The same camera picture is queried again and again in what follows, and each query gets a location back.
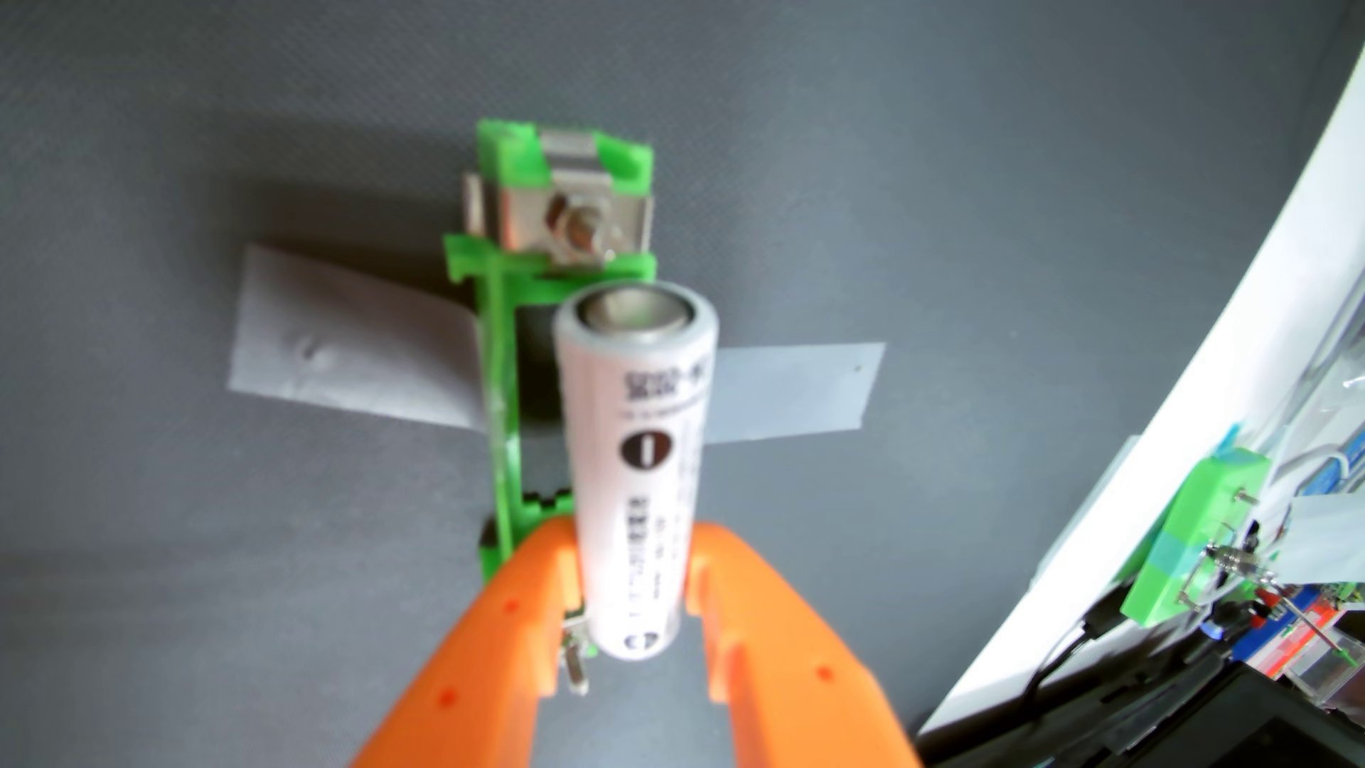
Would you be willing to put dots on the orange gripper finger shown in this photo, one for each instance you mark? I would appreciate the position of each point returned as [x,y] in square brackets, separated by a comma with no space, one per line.
[789,661]
[491,661]

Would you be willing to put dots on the white cylindrical battery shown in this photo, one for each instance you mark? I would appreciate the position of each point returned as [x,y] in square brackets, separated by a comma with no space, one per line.
[640,469]

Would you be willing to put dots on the green battery holder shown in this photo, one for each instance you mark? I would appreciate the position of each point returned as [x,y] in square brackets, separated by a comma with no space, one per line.
[501,427]

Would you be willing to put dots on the dark grey mat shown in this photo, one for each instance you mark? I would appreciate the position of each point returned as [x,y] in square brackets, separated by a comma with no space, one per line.
[213,587]

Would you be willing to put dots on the grey tape strip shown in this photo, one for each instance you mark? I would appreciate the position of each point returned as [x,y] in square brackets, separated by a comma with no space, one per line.
[352,352]

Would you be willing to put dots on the black Dell laptop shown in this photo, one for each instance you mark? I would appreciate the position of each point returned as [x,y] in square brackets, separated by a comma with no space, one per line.
[1173,725]

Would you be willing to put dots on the green block with teal band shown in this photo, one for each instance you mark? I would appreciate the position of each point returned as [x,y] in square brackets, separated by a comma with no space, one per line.
[1189,544]

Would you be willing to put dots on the small glass light bulb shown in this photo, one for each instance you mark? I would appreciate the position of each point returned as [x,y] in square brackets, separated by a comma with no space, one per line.
[1242,560]

